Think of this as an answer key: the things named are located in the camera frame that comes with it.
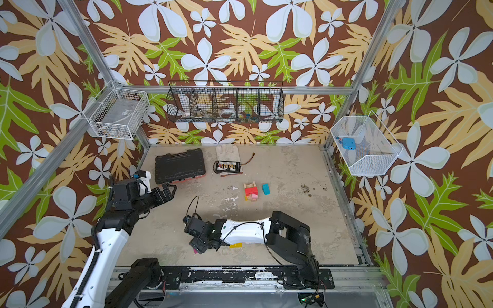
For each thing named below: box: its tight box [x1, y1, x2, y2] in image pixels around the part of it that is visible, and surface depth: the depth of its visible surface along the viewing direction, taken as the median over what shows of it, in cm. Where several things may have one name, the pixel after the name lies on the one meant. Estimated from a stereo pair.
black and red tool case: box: [154, 148, 207, 185], surface depth 109 cm
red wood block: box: [244, 186, 259, 197], surface depth 95 cm
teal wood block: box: [261, 183, 271, 196], surface depth 101 cm
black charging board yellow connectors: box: [213, 152, 256, 174], surface depth 109 cm
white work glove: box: [215, 144, 241, 163], surface depth 117 cm
